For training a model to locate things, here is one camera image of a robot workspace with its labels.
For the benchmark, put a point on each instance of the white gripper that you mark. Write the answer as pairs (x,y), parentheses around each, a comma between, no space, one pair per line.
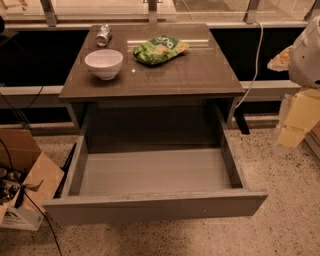
(306,65)

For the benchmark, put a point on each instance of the green rice chip bag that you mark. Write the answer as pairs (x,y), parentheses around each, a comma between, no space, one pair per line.
(159,50)

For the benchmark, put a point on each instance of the grey drawer cabinet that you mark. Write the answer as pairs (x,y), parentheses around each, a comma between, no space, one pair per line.
(186,102)

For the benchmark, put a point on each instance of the open grey top drawer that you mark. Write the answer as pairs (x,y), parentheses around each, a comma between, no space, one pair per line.
(153,163)

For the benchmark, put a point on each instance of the cardboard box at right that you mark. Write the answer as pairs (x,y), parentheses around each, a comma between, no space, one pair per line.
(313,139)

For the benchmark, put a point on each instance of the white ceramic bowl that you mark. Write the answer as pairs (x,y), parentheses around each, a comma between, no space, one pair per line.
(104,64)

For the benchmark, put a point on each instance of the crushed silver soda can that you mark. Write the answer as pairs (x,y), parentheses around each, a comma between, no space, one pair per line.
(104,35)

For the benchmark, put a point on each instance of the open cardboard box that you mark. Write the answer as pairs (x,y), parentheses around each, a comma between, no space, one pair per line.
(20,152)

